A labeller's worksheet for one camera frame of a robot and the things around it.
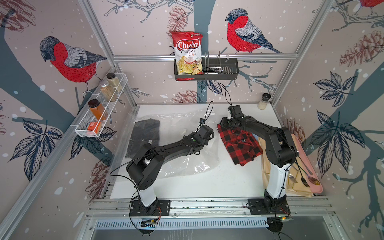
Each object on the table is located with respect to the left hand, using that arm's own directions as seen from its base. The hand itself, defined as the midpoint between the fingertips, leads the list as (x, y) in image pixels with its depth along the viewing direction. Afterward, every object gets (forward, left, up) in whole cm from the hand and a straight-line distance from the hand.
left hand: (205, 131), depth 90 cm
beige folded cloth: (-27, -49, -10) cm, 57 cm away
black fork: (-24, -55, -11) cm, 61 cm away
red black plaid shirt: (-6, -23, -7) cm, 25 cm away
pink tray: (-16, -62, -11) cm, 64 cm away
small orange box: (-12, +52, +22) cm, 57 cm away
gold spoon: (-25, -60, -10) cm, 66 cm away
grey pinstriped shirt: (+5, +42, -9) cm, 43 cm away
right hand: (+11, -12, -5) cm, 17 cm away
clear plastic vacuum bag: (+10, +32, -12) cm, 36 cm away
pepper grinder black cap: (+32, -47, 0) cm, 57 cm away
